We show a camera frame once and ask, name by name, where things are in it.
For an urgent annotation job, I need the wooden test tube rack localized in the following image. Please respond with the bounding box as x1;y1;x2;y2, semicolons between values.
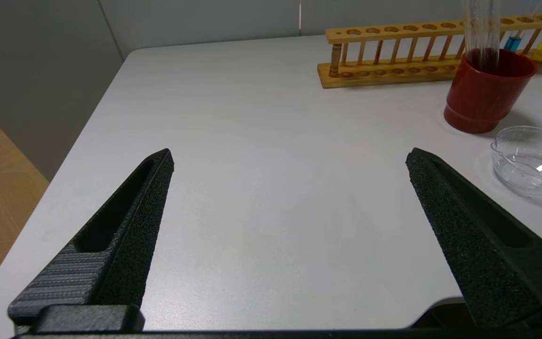
317;13;542;89

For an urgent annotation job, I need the test tube with blue pigment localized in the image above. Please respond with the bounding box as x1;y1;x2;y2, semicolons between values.
503;0;542;52

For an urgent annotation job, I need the red plastic cup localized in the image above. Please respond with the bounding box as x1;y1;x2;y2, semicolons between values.
444;48;537;134

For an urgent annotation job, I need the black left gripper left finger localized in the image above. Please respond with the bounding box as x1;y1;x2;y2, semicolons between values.
8;149;175;333

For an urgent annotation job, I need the clear glass beaker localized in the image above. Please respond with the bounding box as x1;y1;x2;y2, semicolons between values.
490;126;542;197

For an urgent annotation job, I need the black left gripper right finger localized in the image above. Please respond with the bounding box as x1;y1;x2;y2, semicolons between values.
406;148;542;329

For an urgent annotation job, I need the empty clear test tube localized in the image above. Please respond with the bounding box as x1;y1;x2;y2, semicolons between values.
473;0;491;72
487;0;502;72

